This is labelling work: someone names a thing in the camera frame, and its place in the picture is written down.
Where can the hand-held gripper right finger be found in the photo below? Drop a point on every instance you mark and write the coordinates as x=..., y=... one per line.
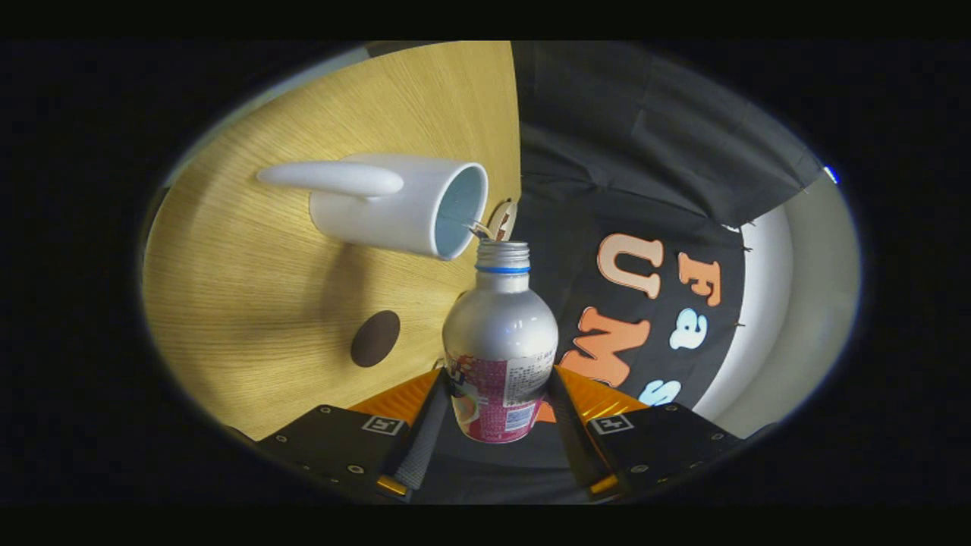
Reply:
x=573, y=440

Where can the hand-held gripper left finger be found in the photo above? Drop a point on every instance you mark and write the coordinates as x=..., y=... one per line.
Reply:
x=425, y=436

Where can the dark brown round coaster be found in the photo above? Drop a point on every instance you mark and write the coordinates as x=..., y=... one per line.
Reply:
x=375, y=338

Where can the silver juice bottle red label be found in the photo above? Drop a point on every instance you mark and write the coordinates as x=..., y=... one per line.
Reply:
x=501, y=334

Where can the white cup blue inside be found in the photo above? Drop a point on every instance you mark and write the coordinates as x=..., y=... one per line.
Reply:
x=379, y=212

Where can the wooden table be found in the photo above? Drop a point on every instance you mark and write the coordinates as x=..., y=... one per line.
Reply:
x=265, y=288

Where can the white round plate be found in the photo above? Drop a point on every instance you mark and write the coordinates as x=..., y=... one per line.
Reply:
x=502, y=220

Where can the black backdrop cloth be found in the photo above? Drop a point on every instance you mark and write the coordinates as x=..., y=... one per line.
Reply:
x=607, y=152

